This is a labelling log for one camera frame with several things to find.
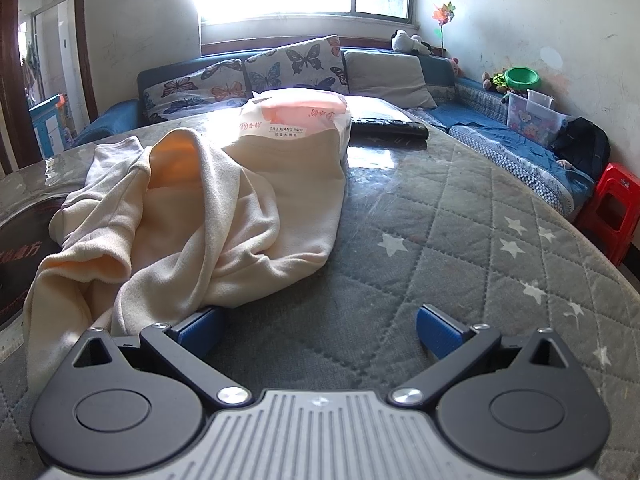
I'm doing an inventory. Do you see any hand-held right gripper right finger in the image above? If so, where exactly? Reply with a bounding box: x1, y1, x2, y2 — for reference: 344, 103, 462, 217
389, 304, 571, 408

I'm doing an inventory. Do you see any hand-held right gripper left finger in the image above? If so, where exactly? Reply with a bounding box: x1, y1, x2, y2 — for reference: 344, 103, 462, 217
72, 307, 253, 408

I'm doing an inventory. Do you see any cream knit sweater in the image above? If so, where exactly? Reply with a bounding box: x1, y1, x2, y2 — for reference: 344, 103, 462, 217
25, 127, 348, 396

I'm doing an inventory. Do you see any round black built-in cooktop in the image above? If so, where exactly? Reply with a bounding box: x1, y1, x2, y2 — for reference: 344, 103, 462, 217
0, 195, 66, 331

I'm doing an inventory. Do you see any red plastic stool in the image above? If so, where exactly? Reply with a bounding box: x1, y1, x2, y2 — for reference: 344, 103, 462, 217
575, 162, 640, 266

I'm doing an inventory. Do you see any blue sofa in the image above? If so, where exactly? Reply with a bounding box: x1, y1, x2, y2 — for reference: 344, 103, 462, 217
75, 35, 596, 218

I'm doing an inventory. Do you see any clear plastic storage box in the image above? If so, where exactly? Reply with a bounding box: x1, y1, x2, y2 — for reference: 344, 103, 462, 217
506, 89, 576, 146

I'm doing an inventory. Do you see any black backpack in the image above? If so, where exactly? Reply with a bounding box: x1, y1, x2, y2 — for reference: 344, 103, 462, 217
550, 116, 612, 178

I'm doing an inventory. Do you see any large white pink tissue pack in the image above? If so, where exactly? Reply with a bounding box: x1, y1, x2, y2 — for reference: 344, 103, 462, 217
234, 87, 353, 161

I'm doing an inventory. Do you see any light blue cabinet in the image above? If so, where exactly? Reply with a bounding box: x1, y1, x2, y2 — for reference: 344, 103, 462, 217
29, 94, 76, 158

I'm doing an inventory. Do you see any brown plush toy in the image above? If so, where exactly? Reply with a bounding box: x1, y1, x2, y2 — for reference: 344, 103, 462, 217
481, 70, 508, 94

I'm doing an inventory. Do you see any grey pillow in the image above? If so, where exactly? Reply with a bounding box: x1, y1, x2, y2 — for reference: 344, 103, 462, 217
344, 50, 438, 110

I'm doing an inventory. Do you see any green plastic bowl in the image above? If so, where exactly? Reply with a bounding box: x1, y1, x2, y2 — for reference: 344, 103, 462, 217
504, 66, 543, 92

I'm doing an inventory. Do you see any white plush toy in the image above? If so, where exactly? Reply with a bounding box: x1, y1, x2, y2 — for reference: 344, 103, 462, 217
391, 29, 433, 57

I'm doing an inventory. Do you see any colourful pinwheel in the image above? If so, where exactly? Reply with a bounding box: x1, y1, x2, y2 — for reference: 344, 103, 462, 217
432, 2, 458, 57

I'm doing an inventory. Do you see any dark wooden door frame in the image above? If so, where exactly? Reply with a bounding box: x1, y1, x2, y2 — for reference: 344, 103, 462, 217
0, 0, 101, 171

